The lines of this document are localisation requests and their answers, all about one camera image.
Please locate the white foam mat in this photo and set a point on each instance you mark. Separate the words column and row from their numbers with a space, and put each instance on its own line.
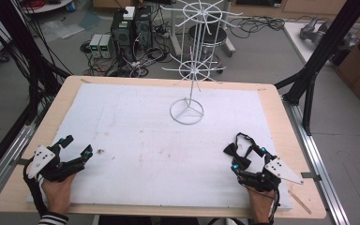
column 156, row 150

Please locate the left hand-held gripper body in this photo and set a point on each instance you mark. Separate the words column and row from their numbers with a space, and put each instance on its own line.
column 42, row 157

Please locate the clear plastic sheet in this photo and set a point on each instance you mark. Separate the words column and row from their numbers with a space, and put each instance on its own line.
column 64, row 28

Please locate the person's left hand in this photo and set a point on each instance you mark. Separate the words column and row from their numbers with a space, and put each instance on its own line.
column 57, row 193

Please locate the black computer tower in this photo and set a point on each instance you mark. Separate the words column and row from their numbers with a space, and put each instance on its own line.
column 122, row 33
column 143, row 28

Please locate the wooden stick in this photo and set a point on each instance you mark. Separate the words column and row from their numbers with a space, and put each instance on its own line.
column 300, row 202

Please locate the white box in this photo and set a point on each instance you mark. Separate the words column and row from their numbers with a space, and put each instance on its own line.
column 128, row 13

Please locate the grey power supply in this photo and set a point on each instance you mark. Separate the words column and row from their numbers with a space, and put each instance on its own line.
column 95, row 45
column 106, row 46

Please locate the aluminium rail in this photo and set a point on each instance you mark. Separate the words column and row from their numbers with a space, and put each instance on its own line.
column 318, row 175
column 6, row 159

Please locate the person's right hand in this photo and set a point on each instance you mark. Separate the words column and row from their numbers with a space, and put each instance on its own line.
column 261, row 203

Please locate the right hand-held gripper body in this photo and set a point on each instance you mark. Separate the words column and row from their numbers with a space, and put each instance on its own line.
column 272, row 175

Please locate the black bow tie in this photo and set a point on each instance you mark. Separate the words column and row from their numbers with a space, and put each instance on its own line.
column 236, row 151

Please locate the black round stool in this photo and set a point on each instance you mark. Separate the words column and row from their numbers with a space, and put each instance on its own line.
column 211, row 36

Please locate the white board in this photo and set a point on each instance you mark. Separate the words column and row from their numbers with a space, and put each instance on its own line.
column 296, row 40

